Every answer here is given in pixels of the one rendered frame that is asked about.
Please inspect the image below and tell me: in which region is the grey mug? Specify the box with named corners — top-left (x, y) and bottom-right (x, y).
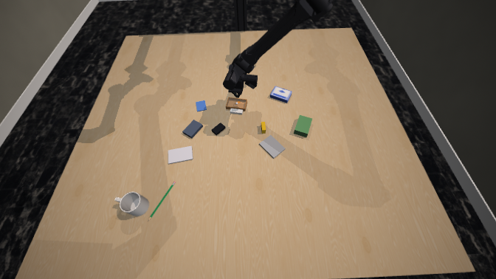
top-left (115, 192), bottom-right (149, 216)

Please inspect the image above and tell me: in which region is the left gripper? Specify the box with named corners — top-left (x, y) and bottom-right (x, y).
top-left (228, 88), bottom-right (243, 98)

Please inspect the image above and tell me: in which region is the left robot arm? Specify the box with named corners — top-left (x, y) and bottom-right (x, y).
top-left (223, 0), bottom-right (333, 90)

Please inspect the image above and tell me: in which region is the green rectangular box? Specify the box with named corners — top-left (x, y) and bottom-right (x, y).
top-left (294, 115), bottom-right (312, 137)

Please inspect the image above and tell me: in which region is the wooden ball-in-hole puzzle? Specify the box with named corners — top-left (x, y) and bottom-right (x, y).
top-left (226, 97), bottom-right (247, 111)

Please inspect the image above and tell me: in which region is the white rectangular block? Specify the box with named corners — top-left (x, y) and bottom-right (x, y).
top-left (230, 108), bottom-right (243, 114)

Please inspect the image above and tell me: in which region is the blue and white cardboard box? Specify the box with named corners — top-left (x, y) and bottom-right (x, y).
top-left (270, 86), bottom-right (292, 103)

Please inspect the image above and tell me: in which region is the white flat rectangular card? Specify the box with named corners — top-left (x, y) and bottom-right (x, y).
top-left (168, 146), bottom-right (193, 164)

